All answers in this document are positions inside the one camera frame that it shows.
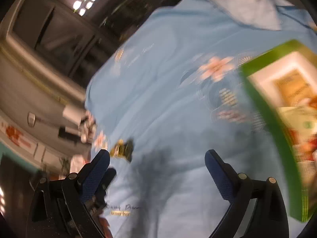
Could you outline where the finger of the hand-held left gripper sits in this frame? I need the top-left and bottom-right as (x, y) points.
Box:
(94, 168), (117, 204)

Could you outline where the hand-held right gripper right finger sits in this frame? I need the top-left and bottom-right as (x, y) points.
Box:
(204, 149), (290, 238)

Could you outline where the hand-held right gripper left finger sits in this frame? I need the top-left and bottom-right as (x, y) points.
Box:
(26, 149), (111, 238)

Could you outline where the brown chocolate snack packet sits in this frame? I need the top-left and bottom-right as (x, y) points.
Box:
(110, 139), (134, 163)

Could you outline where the green cardboard box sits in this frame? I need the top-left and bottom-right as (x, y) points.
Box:
(240, 40), (317, 223)

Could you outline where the pale yellow snack packet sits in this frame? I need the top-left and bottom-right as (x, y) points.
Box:
(277, 105), (317, 134)

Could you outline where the mustard yellow snack packet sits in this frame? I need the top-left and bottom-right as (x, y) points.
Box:
(275, 71), (314, 105)

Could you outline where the white and red plastic bag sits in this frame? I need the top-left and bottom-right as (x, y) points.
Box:
(70, 154), (90, 174)

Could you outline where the pile of crumpled clothes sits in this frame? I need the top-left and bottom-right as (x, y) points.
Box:
(79, 111), (97, 143)

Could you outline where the white stool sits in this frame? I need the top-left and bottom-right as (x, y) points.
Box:
(63, 104), (86, 124)

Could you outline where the blue floral bedsheet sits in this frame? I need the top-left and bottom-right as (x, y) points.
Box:
(85, 0), (317, 238)

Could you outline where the dark window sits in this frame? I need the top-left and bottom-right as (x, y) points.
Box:
(10, 0), (159, 85)

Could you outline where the light blue pillow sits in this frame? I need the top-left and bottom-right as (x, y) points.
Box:
(198, 0), (295, 31)

